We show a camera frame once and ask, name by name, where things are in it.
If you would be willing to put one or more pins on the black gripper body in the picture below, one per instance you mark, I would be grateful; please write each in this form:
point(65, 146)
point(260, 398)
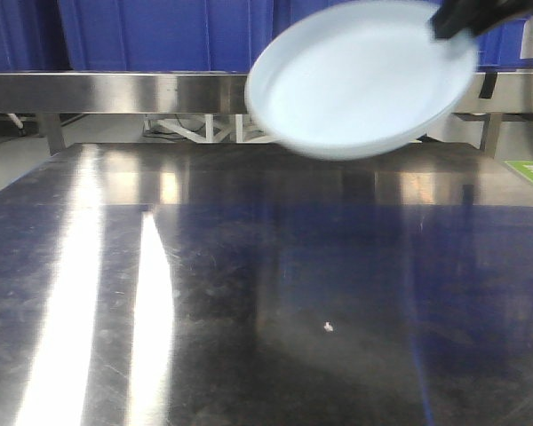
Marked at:
point(476, 16)

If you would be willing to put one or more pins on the white round plate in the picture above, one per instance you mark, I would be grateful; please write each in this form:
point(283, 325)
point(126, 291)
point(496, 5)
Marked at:
point(358, 79)

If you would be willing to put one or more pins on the blue crate with label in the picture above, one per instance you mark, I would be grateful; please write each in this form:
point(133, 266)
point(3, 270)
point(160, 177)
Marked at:
point(508, 46)

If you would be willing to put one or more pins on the black tape strip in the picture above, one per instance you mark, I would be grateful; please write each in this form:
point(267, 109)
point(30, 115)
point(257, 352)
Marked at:
point(488, 85)

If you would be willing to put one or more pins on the small white crumb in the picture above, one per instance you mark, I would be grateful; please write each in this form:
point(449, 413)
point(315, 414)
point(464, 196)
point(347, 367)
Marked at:
point(328, 327)

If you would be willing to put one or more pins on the blue plastic crate middle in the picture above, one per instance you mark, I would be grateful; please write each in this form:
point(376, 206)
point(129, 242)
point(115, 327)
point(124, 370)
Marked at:
point(146, 36)

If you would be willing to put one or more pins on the blue plastic crate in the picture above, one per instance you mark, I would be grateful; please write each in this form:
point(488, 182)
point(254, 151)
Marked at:
point(146, 36)
point(32, 37)

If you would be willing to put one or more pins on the blue plastic crate left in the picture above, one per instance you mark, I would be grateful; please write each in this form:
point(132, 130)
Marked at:
point(32, 37)

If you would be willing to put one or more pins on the stainless steel shelf rail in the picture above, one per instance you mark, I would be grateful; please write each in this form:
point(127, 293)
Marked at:
point(189, 93)

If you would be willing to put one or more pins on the white metal frame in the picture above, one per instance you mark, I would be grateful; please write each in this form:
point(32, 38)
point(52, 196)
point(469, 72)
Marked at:
point(205, 128)

